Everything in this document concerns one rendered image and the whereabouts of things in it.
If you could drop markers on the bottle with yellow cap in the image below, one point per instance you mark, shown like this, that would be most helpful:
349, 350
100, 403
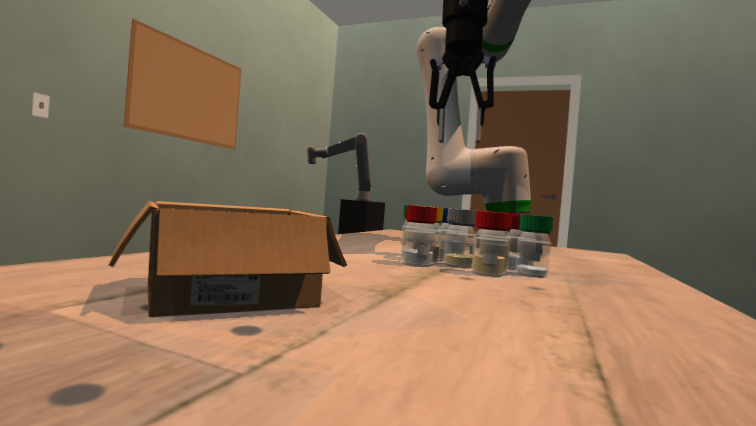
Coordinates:
438, 235

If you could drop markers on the bottle with grey cap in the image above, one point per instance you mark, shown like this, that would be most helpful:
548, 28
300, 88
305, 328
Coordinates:
459, 238

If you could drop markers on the blue-capped bottle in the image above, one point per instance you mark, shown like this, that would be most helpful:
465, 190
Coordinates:
444, 228

